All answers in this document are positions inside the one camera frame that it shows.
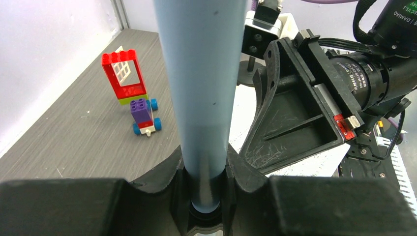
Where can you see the light blue music stand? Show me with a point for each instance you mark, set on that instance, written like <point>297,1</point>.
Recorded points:
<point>201,42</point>

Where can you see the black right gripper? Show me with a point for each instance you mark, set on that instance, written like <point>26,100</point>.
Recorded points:
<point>293,122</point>

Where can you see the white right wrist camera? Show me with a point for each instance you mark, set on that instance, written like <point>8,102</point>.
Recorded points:
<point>265,23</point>

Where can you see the colourful toy brick car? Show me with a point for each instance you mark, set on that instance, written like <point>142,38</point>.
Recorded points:
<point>142,108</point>

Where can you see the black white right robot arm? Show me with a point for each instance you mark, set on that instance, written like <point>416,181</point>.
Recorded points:
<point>395,30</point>

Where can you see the black right microphone stand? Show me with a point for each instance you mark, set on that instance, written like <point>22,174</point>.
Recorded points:
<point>247,69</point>

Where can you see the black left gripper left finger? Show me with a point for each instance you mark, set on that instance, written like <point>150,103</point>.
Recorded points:
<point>92,206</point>

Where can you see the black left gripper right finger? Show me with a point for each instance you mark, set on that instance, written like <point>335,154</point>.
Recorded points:
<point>311,206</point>

